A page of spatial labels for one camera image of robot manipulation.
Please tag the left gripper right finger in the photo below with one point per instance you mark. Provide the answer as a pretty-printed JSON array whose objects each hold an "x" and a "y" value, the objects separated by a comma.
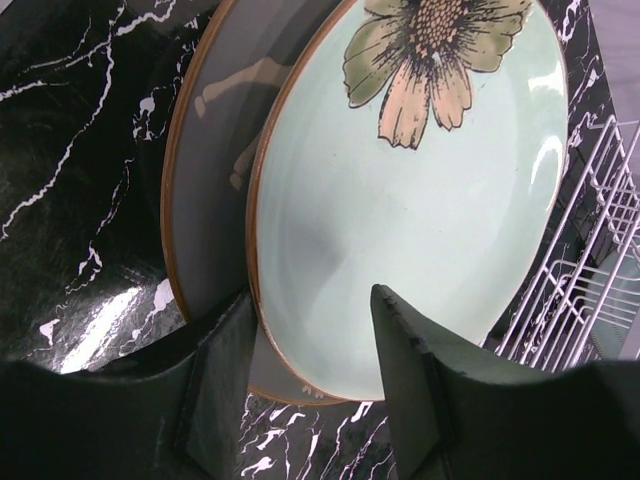
[{"x": 457, "y": 411}]

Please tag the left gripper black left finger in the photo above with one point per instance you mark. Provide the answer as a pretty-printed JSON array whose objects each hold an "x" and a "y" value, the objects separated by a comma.
[{"x": 171, "y": 410}]

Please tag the green plate with flower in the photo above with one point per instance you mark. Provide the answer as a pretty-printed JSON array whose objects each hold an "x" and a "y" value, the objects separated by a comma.
[{"x": 453, "y": 227}]

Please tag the grey reindeer snowflake plate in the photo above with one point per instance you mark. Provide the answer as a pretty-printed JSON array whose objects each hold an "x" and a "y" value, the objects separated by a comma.
[{"x": 242, "y": 60}]

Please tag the white wire dish rack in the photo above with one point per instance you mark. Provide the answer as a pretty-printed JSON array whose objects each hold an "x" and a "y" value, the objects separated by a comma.
[{"x": 582, "y": 302}]

